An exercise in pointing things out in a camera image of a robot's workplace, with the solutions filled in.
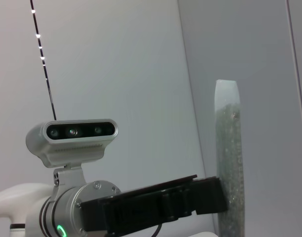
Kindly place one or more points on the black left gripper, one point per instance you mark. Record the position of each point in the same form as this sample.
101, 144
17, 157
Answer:
141, 207

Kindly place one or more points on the grey marker pen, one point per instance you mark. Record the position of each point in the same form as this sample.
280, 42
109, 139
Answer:
230, 148

